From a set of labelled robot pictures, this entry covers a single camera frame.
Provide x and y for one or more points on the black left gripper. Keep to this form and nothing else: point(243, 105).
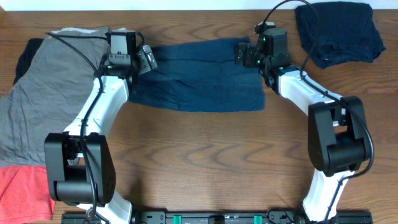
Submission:
point(137, 62)

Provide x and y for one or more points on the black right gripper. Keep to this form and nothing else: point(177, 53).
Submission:
point(250, 50)

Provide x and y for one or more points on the dark teal blue shorts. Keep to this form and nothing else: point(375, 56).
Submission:
point(201, 77)

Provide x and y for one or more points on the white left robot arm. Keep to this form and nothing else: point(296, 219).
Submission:
point(80, 170)

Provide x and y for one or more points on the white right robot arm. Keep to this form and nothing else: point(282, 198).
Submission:
point(340, 146)

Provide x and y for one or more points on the grey shorts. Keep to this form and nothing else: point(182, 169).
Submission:
point(50, 94)

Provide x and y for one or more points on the folded navy garment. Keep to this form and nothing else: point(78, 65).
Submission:
point(345, 32)

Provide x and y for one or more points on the black garment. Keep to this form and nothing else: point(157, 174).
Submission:
point(26, 58)

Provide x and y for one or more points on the red garment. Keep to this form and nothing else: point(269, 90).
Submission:
point(25, 195)

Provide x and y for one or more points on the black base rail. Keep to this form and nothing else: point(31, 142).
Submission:
point(271, 217)

